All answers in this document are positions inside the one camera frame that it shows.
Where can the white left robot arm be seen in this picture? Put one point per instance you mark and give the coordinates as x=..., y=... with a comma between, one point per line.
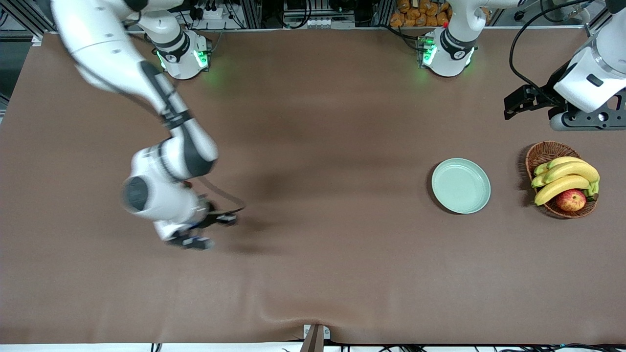
x=452, y=49

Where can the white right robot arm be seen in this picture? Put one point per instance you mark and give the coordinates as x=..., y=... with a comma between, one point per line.
x=102, y=49

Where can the mint green round plate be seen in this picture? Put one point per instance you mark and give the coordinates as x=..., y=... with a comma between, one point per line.
x=459, y=186

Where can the brown wicker basket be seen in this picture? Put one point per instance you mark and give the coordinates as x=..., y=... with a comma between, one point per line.
x=545, y=151

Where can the yellow banana bunch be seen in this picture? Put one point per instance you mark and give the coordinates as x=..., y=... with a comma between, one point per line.
x=562, y=186

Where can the grey swivel chair base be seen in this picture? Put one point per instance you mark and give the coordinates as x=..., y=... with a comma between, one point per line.
x=552, y=12

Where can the red yellow apple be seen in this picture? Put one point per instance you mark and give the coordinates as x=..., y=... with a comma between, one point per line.
x=571, y=200

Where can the brown table cover cloth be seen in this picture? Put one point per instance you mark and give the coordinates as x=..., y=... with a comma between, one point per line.
x=313, y=269

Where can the orange brown bread roll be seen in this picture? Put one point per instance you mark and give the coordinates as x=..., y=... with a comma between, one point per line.
x=442, y=18
x=405, y=6
x=397, y=19
x=420, y=19

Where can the white power strip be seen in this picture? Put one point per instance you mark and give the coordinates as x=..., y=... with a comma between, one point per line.
x=210, y=13

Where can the white connector row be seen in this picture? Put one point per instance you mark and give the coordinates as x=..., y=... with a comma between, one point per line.
x=330, y=22

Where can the aluminium frame profile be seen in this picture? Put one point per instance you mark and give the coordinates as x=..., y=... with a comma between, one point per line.
x=29, y=19
x=599, y=22

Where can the grey metal table bracket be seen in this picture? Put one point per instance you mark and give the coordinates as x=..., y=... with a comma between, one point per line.
x=307, y=332

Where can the dark camera pole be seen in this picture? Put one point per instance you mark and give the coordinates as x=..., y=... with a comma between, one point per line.
x=313, y=342

